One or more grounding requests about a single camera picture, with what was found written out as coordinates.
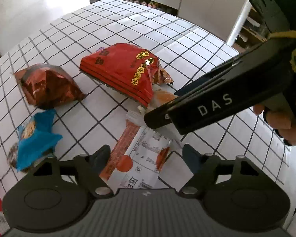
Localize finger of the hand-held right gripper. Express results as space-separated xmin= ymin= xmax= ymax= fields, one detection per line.
xmin=144 ymin=99 xmax=178 ymax=130
xmin=175 ymin=59 xmax=240 ymax=97

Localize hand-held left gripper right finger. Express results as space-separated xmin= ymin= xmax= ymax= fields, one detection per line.
xmin=179 ymin=144 xmax=269 ymax=198

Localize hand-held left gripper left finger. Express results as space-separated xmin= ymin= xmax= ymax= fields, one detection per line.
xmin=21 ymin=144 xmax=114 ymax=198

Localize orange pastry clear wrapper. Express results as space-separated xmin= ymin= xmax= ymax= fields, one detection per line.
xmin=138 ymin=84 xmax=181 ymax=115

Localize small brown foil packet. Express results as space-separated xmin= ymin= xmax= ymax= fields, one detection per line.
xmin=150 ymin=60 xmax=174 ymax=85

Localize white brick print packet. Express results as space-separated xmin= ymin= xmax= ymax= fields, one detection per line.
xmin=99 ymin=111 xmax=173 ymax=190

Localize red snack bag gold coins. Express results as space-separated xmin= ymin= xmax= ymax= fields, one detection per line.
xmin=79 ymin=43 xmax=174 ymax=108

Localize blue snack packet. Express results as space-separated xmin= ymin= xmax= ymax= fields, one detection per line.
xmin=16 ymin=109 xmax=63 ymax=172

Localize round chocolate cake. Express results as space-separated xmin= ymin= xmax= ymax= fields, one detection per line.
xmin=7 ymin=142 xmax=21 ymax=169

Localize brown foil snack bag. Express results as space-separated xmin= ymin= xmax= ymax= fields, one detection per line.
xmin=14 ymin=64 xmax=87 ymax=109

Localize person's right hand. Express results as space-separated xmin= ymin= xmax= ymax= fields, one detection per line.
xmin=252 ymin=79 xmax=296 ymax=148

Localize checked white tablecloth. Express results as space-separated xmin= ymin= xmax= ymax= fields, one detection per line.
xmin=0 ymin=0 xmax=296 ymax=228

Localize white pole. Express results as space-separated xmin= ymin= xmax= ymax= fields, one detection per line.
xmin=226 ymin=0 xmax=252 ymax=46

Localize row of shoes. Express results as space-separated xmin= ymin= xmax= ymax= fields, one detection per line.
xmin=94 ymin=0 xmax=180 ymax=14

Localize yellow cable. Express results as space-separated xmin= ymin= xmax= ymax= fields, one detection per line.
xmin=271 ymin=30 xmax=296 ymax=39

